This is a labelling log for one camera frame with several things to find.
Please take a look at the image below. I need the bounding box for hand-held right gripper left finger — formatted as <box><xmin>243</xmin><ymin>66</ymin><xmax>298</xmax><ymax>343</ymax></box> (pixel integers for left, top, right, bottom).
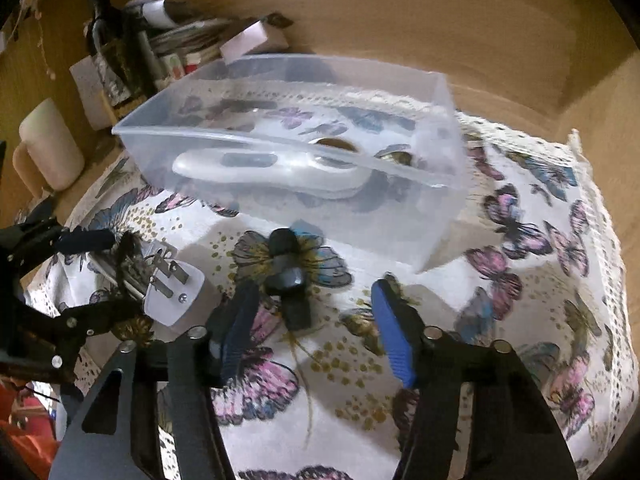
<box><xmin>50</xmin><ymin>279</ymin><xmax>262</xmax><ymax>480</ymax></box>

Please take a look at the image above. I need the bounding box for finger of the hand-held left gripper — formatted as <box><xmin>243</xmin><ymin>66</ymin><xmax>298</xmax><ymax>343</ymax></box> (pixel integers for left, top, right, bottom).
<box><xmin>0</xmin><ymin>296</ymin><xmax>147</xmax><ymax>377</ymax></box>
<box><xmin>0</xmin><ymin>207</ymin><xmax>118</xmax><ymax>263</ymax></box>

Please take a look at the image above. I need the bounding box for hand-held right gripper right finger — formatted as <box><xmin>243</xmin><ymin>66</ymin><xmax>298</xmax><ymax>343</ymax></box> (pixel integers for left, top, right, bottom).
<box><xmin>370</xmin><ymin>279</ymin><xmax>581</xmax><ymax>480</ymax></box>

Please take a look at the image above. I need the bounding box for black plastic adapter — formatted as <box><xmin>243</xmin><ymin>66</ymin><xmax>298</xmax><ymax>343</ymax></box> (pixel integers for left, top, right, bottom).
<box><xmin>263</xmin><ymin>228</ymin><xmax>314</xmax><ymax>331</ymax></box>

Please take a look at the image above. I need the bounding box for white plug charger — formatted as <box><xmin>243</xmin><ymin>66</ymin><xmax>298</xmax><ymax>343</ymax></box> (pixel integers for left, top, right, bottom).
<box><xmin>143</xmin><ymin>240</ymin><xmax>216</xmax><ymax>330</ymax></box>

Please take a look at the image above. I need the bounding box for clear plastic storage box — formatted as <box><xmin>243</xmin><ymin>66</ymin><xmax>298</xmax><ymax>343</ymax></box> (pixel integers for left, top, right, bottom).
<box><xmin>112</xmin><ymin>53</ymin><xmax>471</xmax><ymax>275</ymax></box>

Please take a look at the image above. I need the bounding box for white cylindrical cup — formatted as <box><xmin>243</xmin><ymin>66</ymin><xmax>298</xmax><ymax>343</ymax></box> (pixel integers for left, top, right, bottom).
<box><xmin>19</xmin><ymin>98</ymin><xmax>86</xmax><ymax>192</ymax></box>

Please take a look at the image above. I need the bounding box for butterfly print tablecloth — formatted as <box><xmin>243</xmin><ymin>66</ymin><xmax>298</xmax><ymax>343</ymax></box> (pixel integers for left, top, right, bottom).
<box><xmin>25</xmin><ymin>105</ymin><xmax>632</xmax><ymax>480</ymax></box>

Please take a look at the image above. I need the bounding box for red cloth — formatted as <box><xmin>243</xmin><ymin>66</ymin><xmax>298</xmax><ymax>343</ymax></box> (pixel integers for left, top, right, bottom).
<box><xmin>0</xmin><ymin>382</ymin><xmax>63</xmax><ymax>480</ymax></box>

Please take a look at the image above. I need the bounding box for white paper card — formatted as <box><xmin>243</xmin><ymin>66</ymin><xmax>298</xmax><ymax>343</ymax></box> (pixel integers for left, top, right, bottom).
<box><xmin>69</xmin><ymin>54</ymin><xmax>117</xmax><ymax>131</ymax></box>

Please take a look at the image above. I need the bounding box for white handheld electric device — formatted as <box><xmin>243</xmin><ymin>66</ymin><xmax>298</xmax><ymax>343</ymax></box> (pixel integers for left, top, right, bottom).
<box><xmin>172</xmin><ymin>146</ymin><xmax>373</xmax><ymax>197</ymax></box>

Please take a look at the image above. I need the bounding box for dark glass bottle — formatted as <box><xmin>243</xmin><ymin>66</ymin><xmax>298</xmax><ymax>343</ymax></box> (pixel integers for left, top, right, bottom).
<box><xmin>86</xmin><ymin>0</ymin><xmax>132</xmax><ymax>106</ymax></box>

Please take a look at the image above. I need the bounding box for stack of books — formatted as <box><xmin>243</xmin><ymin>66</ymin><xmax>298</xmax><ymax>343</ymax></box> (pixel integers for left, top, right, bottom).
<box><xmin>150</xmin><ymin>16</ymin><xmax>241</xmax><ymax>77</ymax></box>

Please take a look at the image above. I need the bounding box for white cardboard box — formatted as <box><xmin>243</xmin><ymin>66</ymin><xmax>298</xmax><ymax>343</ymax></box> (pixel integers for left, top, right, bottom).
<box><xmin>220</xmin><ymin>20</ymin><xmax>291</xmax><ymax>63</ymax></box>

